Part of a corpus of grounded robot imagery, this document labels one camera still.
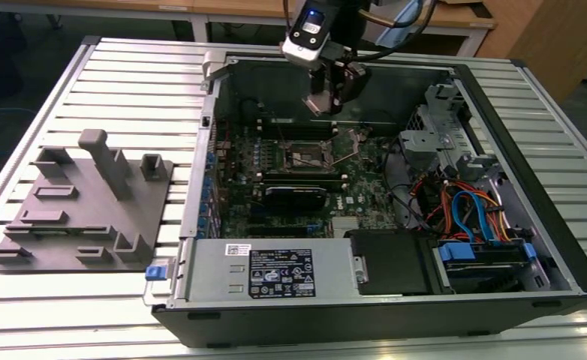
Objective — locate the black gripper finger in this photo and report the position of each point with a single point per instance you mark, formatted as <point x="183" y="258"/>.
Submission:
<point x="356" y="82"/>
<point x="320" y="80"/>

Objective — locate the silver CPU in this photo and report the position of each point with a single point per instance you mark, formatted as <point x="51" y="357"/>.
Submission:
<point x="320" y="104"/>

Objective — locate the metal locking lever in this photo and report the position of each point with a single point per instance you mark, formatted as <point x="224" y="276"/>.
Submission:
<point x="346" y="157"/>

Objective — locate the CPU socket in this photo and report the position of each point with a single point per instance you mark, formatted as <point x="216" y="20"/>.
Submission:
<point x="308" y="152"/>

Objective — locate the pale blue teach pendant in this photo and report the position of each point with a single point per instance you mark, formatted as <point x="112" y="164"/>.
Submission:
<point x="399" y="26"/>

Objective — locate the RAM stick with white label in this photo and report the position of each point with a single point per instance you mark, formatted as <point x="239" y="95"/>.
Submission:
<point x="282" y="120"/>

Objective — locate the metal drive cage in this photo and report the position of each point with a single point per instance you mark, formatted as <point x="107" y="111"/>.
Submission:
<point x="443" y="123"/>

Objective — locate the black RAM stick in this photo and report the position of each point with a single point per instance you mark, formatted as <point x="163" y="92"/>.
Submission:
<point x="303" y="181"/>
<point x="303" y="174"/>

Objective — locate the green motherboard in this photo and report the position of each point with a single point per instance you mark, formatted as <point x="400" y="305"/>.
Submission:
<point x="363" y="187"/>

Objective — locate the black graphics card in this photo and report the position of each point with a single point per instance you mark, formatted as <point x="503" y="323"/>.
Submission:
<point x="294" y="198"/>

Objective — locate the silver heatsink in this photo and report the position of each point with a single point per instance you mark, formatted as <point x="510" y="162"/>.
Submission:
<point x="343" y="223"/>

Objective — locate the wooden cabinet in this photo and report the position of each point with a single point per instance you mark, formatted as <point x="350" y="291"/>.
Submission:
<point x="563" y="37"/>

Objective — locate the black plastic shroud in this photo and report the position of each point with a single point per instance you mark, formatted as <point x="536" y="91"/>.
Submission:
<point x="394" y="262"/>

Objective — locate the hard disk in blue carrier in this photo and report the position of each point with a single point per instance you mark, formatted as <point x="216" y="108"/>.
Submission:
<point x="456" y="252"/>

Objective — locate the silver power supply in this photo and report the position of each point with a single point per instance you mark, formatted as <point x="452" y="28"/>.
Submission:
<point x="214" y="270"/>

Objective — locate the grey parts rack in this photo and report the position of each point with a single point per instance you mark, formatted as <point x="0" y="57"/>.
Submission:
<point x="94" y="210"/>

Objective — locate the blue case latch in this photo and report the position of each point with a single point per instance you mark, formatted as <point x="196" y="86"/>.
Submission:
<point x="154" y="273"/>

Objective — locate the black PC case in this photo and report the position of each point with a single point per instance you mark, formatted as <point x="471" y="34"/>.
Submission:
<point x="323" y="326"/>

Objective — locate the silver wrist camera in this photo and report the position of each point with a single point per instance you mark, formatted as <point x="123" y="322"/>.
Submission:
<point x="306" y="33"/>

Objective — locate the wooden desk white frame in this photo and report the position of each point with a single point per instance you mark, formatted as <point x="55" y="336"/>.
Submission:
<point x="454" y="20"/>
<point x="123" y="4"/>

